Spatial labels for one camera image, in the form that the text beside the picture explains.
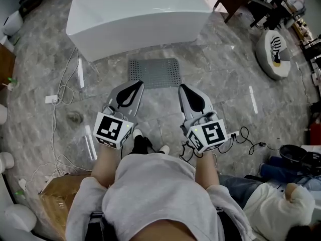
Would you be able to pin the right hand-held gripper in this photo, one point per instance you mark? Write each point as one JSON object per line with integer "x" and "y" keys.
{"x": 213, "y": 133}

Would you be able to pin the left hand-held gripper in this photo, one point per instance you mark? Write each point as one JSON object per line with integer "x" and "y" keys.
{"x": 110, "y": 130}

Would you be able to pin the grey perforated bath mat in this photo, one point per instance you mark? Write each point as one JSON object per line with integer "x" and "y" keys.
{"x": 155, "y": 71}

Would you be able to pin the person's right forearm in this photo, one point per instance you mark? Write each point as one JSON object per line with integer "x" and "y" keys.
{"x": 206, "y": 171}

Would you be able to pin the person's left forearm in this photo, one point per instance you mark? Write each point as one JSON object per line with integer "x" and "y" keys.
{"x": 105, "y": 164}

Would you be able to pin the grey marble floor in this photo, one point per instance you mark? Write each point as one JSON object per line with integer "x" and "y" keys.
{"x": 225, "y": 104}

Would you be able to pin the round metal floor drain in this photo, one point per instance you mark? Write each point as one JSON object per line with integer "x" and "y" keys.
{"x": 74, "y": 117}

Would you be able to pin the person's white shoe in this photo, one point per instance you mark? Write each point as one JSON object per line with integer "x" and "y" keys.
{"x": 164, "y": 148}
{"x": 137, "y": 132}

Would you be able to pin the person's black trousers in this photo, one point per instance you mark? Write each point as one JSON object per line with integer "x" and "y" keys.
{"x": 140, "y": 144}

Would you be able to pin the white power strip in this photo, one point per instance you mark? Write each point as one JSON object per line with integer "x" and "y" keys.
{"x": 232, "y": 134}
{"x": 52, "y": 99}

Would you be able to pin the white bathtub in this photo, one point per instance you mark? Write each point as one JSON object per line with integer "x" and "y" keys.
{"x": 135, "y": 21}

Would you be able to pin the white round pouf seat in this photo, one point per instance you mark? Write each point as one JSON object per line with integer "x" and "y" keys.
{"x": 265, "y": 61}

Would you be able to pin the person's grey sweatshirt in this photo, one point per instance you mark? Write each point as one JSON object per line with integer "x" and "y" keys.
{"x": 155, "y": 184}

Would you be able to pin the striped cushion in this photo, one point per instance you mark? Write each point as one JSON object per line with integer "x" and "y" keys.
{"x": 276, "y": 45}

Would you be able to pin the black office chair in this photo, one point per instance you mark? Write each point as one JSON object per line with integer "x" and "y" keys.
{"x": 269, "y": 11}

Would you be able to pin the brown cardboard box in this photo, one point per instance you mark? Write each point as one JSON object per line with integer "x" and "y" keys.
{"x": 59, "y": 199}

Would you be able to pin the brown wooden cabinet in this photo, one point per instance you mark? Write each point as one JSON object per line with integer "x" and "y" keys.
{"x": 6, "y": 64}

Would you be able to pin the white ceramic fixture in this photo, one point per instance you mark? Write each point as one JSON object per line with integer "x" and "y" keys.
{"x": 6, "y": 161}
{"x": 20, "y": 222}
{"x": 3, "y": 114}

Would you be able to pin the red fire extinguisher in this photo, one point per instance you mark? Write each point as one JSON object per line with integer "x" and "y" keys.
{"x": 315, "y": 133}

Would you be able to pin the white rounded bin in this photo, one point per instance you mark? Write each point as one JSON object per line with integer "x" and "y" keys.
{"x": 12, "y": 22}

